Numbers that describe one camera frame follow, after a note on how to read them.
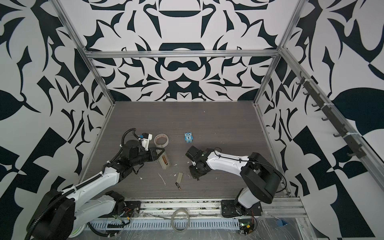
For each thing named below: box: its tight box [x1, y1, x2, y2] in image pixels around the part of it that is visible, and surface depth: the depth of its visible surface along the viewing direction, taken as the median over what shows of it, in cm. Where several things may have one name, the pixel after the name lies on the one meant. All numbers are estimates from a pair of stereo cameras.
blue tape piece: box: [277, 219, 288, 227], surface depth 71 cm
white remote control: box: [158, 151, 171, 170], surface depth 83 cm
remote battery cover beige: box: [176, 172, 183, 184], surface depth 85 cm
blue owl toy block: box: [184, 132, 194, 143], surface depth 101 cm
